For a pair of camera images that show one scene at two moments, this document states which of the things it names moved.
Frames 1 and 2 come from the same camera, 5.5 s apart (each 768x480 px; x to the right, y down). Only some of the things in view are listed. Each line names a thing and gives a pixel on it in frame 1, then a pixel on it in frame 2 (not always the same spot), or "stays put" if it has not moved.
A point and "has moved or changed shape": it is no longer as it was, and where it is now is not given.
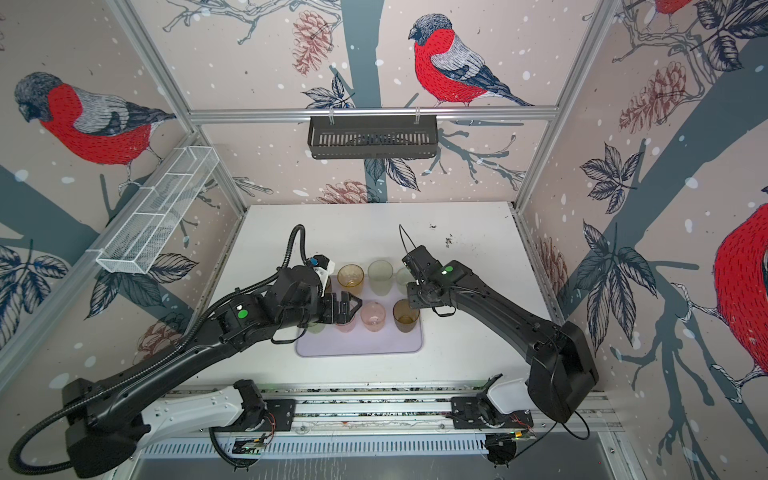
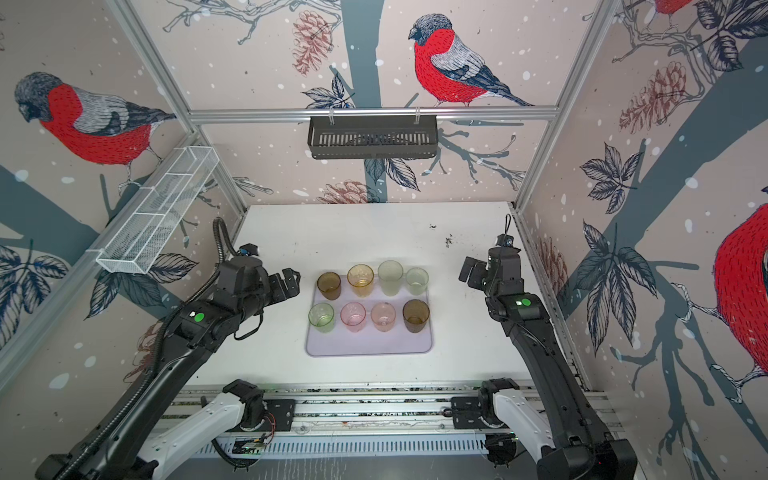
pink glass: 347,327 has moved or changed shape
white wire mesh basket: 156,210 stays put
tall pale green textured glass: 380,273 has moved or changed shape
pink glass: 373,316 has moved or changed shape
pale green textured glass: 402,278 has moved or changed shape
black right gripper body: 417,294 to 479,275
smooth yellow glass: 350,278 has moved or changed shape
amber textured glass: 405,317 has moved or changed shape
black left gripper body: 328,308 to 277,289
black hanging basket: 372,139 stays put
